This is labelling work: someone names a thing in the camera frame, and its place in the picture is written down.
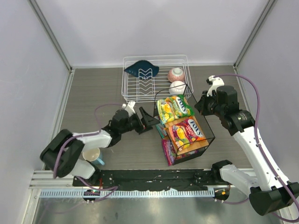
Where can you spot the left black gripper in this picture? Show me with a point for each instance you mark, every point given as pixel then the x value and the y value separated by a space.
pixel 140 125

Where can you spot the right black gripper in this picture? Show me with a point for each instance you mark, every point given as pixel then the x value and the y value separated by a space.
pixel 201 105

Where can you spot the orange fruits candy bag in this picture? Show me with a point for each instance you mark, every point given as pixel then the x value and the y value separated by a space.
pixel 186 135

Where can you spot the white wire dish rack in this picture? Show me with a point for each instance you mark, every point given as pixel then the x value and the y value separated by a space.
pixel 149 90

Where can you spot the white bowl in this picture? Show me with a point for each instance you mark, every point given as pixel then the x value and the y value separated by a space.
pixel 177 88

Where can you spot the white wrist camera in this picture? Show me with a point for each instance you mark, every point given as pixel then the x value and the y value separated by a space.
pixel 129 107
pixel 215 82

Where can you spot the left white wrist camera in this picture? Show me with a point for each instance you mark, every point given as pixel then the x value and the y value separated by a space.
pixel 129 107

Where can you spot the green candy bag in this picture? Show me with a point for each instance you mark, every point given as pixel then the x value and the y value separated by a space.
pixel 172 108

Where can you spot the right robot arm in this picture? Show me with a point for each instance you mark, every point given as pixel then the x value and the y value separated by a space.
pixel 270 190

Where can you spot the pink patterned bowl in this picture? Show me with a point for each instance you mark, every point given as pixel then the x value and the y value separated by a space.
pixel 176 74

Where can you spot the white slotted cable duct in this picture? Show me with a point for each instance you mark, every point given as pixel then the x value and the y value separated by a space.
pixel 144 194

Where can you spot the wooden two-tier wire shelf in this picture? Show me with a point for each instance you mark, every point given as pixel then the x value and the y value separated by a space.
pixel 206 129

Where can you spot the teal mint candy bag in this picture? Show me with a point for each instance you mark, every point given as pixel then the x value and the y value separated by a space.
pixel 162 131

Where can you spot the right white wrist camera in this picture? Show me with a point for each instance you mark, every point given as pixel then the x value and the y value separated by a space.
pixel 215 82

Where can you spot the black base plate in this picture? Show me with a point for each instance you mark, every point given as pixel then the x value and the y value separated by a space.
pixel 157 179

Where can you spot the purple berries candy bag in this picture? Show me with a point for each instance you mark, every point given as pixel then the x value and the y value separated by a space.
pixel 170 152

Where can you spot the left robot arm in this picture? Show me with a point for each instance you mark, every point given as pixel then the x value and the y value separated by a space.
pixel 62 154

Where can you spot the dark blue leaf plate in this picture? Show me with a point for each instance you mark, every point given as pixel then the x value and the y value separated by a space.
pixel 142 69

